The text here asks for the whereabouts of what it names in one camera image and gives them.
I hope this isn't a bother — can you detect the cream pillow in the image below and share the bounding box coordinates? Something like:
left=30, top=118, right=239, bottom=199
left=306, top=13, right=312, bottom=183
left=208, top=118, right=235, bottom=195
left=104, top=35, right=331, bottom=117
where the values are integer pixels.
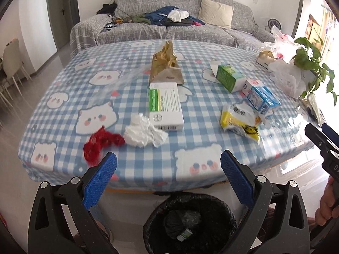
left=198, top=0, right=235, bottom=29

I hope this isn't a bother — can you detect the white bag with red contents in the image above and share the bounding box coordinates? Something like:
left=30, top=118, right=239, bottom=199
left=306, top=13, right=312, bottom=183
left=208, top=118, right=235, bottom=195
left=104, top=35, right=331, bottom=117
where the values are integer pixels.
left=271, top=26, right=302, bottom=64

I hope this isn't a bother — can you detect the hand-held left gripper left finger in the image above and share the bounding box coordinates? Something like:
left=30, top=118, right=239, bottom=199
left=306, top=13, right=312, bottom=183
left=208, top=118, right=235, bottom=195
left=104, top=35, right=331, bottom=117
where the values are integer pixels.
left=27, top=152, right=125, bottom=254

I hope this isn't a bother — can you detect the white dining chair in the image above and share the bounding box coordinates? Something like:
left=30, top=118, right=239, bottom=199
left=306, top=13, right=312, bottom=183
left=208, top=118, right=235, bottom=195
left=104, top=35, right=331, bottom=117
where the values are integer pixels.
left=0, top=79, right=11, bottom=106
left=4, top=38, right=32, bottom=88

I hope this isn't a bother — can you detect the folded white plastic bag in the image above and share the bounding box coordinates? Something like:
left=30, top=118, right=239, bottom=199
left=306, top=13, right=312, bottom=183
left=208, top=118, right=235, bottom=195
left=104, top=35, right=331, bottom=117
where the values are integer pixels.
left=304, top=94, right=324, bottom=123

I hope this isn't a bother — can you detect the green potted plant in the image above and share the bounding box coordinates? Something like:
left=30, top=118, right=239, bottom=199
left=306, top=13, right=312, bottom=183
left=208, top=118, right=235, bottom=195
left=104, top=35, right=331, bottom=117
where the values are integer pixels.
left=293, top=37, right=339, bottom=98

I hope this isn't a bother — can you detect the clear plastic bag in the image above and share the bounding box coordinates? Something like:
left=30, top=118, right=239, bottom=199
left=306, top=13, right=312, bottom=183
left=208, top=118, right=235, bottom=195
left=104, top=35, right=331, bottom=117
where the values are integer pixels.
left=90, top=63, right=151, bottom=106

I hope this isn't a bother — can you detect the gold snack bag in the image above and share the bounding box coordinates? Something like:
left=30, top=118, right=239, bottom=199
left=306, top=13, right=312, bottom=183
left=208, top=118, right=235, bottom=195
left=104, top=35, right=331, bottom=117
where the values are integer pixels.
left=149, top=40, right=184, bottom=86

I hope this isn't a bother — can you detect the yellow white wrapper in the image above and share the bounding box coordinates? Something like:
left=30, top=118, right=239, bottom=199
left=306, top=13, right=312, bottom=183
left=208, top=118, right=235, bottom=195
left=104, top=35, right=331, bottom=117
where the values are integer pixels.
left=220, top=104, right=263, bottom=146

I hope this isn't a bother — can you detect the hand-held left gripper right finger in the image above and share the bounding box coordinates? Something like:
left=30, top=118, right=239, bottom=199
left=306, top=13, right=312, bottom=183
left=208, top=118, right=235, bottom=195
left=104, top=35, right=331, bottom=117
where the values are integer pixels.
left=220, top=150, right=311, bottom=254

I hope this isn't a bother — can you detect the crumpled white plastic bag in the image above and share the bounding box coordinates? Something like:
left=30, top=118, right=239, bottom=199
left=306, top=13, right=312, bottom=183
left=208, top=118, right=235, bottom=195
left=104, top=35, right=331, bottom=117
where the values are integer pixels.
left=269, top=59, right=308, bottom=98

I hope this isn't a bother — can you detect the grey covered sofa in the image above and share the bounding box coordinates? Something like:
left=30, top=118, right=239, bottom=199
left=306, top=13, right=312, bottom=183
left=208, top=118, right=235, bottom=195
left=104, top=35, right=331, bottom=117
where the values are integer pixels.
left=69, top=0, right=277, bottom=59

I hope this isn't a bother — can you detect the blue white carton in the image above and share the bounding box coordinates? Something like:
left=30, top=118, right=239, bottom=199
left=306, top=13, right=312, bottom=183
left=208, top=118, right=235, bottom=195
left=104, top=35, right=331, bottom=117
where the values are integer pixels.
left=242, top=79, right=281, bottom=115

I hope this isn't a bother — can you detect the blue checkered bear tablecloth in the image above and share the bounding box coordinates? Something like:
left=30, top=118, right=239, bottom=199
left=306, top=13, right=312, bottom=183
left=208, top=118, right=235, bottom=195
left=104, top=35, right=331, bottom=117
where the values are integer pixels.
left=18, top=39, right=322, bottom=191

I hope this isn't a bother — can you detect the pile of clothes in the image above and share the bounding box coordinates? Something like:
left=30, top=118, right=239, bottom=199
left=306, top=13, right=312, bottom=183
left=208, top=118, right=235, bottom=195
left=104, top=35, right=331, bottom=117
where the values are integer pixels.
left=144, top=5, right=206, bottom=27

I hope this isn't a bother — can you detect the small round fan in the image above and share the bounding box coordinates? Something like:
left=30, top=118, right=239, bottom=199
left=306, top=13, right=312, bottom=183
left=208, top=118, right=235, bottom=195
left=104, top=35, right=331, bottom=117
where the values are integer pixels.
left=267, top=18, right=281, bottom=31

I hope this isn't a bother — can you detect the gold white tissue box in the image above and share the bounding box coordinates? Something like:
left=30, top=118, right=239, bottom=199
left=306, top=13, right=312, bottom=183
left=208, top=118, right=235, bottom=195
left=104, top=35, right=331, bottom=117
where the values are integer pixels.
left=256, top=49, right=276, bottom=66

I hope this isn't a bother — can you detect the white garment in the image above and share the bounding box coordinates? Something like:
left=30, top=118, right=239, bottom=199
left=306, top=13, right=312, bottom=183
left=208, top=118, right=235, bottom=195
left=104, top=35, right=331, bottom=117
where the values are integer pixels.
left=167, top=10, right=190, bottom=22

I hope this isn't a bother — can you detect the black bag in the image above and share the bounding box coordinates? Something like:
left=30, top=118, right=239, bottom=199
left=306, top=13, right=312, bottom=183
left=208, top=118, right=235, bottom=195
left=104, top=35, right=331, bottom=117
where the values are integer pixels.
left=97, top=3, right=118, bottom=15

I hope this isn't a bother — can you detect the black garment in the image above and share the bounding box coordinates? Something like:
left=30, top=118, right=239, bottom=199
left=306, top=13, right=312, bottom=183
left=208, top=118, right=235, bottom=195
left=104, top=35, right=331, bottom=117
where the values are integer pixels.
left=164, top=17, right=196, bottom=27

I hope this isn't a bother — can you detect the white tissue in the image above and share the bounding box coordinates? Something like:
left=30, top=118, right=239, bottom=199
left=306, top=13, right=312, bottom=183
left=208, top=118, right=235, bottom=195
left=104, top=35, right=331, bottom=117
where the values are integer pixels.
left=124, top=113, right=169, bottom=148

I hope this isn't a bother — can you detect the person's right hand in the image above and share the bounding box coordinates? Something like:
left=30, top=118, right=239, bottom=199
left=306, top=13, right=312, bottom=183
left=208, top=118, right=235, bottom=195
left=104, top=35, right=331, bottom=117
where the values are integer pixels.
left=315, top=177, right=339, bottom=225

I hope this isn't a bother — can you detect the black lined waste bin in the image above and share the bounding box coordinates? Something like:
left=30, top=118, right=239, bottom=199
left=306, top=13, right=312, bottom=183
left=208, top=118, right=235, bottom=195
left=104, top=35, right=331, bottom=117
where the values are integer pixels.
left=143, top=193, right=237, bottom=254

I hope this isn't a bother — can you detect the small green white packet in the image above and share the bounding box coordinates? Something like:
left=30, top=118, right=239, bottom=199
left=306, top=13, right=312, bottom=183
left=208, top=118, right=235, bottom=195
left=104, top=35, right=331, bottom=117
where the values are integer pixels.
left=177, top=230, right=193, bottom=242

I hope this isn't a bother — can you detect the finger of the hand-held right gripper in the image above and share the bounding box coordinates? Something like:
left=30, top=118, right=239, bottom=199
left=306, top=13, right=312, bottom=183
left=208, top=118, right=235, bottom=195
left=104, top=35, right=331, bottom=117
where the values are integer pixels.
left=322, top=123, right=339, bottom=145
left=304, top=123, right=335, bottom=160

